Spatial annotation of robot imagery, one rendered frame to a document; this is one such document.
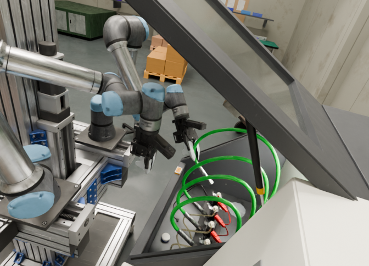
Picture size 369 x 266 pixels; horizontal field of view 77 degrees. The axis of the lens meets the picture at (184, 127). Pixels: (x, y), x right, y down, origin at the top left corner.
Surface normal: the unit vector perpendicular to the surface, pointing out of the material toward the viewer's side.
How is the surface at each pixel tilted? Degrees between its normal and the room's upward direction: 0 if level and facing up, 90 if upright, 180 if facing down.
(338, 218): 0
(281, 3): 90
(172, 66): 90
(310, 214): 0
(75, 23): 90
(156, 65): 90
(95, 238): 0
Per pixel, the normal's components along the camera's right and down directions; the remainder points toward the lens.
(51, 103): -0.19, 0.47
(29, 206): 0.45, 0.62
